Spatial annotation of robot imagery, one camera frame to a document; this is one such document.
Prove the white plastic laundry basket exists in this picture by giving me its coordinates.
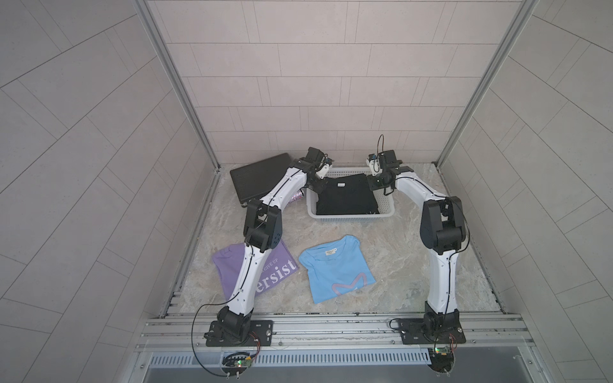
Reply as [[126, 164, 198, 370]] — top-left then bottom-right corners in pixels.
[[305, 167, 395, 222]]

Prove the black t-shirt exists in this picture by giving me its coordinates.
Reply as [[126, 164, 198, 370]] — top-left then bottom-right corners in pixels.
[[317, 174, 378, 215]]

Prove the purple Persist t-shirt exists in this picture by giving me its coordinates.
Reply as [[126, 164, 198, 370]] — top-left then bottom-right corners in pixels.
[[212, 241, 299, 300]]

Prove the light blue t-shirt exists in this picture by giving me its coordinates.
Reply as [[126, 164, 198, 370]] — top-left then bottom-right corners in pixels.
[[299, 236, 376, 304]]

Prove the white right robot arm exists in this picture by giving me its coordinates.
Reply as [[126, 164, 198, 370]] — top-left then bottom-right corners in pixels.
[[367, 150, 469, 340]]

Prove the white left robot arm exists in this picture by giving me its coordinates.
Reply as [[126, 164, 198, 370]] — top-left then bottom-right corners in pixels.
[[217, 147, 333, 342]]

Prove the purple glitter cylinder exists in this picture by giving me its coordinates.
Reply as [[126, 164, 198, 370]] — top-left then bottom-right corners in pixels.
[[292, 190, 304, 202]]

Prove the black briefcase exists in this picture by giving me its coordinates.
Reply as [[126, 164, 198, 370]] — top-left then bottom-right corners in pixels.
[[230, 153, 291, 207]]

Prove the right circuit board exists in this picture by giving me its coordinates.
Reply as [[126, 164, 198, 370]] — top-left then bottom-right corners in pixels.
[[428, 347, 455, 374]]

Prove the circuit board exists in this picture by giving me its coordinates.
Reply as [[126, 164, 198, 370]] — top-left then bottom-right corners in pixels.
[[221, 352, 256, 378], [428, 347, 455, 374]]

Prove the aluminium corner profile right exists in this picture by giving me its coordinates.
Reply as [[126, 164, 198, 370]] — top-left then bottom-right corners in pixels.
[[434, 0, 540, 169]]

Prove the aluminium corner profile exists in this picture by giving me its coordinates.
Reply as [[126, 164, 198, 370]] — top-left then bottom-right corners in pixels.
[[132, 0, 221, 173], [434, 0, 540, 169]]

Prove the left circuit board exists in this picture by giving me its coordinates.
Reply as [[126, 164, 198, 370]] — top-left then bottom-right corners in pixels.
[[221, 352, 256, 378]]

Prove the aluminium corner profile left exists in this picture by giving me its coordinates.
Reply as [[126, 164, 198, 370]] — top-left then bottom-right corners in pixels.
[[132, 0, 221, 173]]

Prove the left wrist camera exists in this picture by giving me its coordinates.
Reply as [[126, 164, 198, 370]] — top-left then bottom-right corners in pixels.
[[316, 159, 333, 179]]

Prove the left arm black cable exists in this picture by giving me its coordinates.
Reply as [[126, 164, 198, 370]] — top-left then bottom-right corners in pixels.
[[190, 291, 240, 378]]

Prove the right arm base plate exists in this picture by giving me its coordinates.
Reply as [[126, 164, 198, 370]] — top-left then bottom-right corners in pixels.
[[388, 315, 466, 346]]

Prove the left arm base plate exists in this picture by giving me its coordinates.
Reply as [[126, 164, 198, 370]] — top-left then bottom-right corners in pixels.
[[204, 320, 274, 347]]

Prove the aluminium front rail frame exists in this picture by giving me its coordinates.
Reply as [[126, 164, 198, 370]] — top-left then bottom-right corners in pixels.
[[119, 312, 551, 382]]

